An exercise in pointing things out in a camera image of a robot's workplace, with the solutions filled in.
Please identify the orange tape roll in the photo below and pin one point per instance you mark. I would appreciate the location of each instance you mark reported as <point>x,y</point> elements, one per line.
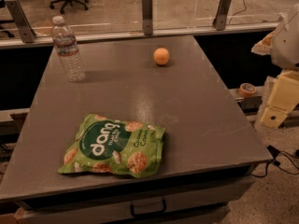
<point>247,90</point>

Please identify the left metal bracket post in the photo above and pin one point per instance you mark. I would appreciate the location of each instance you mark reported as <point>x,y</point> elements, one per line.
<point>26,32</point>

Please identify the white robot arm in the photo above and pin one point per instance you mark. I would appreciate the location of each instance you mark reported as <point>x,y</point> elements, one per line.
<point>283,47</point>

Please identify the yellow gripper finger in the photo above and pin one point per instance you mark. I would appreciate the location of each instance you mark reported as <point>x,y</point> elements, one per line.
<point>283,99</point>

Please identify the black drawer handle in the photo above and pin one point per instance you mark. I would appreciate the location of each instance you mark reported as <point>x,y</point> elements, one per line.
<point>148,208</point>

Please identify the metal side rail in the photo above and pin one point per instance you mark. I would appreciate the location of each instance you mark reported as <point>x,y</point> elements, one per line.
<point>248,104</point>

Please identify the metal bracket post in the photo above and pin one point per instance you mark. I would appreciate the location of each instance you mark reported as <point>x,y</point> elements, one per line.
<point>26,32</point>
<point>220,20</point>
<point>147,23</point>

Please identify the right metal bracket post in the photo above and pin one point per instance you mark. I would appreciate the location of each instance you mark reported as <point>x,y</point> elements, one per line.
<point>220,20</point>

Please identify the orange fruit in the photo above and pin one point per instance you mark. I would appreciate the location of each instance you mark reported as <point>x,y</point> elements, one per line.
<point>161,56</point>

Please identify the middle metal bracket post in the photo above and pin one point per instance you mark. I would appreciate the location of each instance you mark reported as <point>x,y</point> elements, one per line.
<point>147,23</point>

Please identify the green dang snack bag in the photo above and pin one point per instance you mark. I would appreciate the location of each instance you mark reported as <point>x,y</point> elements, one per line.
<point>111,146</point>

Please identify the clear plastic water bottle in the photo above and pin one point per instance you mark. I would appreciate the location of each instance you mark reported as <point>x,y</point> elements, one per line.
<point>66,45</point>

